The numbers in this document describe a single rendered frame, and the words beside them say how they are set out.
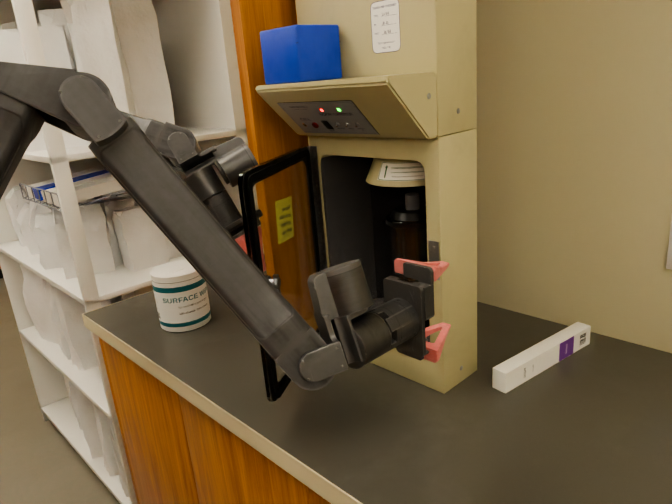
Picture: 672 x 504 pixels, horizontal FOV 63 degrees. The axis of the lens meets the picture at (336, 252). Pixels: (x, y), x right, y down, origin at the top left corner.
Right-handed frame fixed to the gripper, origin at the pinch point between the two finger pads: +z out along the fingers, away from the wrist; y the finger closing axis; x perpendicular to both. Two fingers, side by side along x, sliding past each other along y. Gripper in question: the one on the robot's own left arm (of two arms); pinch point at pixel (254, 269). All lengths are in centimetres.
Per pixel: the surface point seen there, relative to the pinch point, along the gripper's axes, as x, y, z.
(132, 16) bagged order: -92, 47, -84
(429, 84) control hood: -4.4, -40.8, -12.7
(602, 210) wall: -39, -56, 27
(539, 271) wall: -45, -39, 37
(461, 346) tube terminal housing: -10.7, -23.5, 32.0
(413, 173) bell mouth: -13.9, -30.1, -0.8
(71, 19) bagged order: -68, 52, -85
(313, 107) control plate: -8.8, -21.3, -19.3
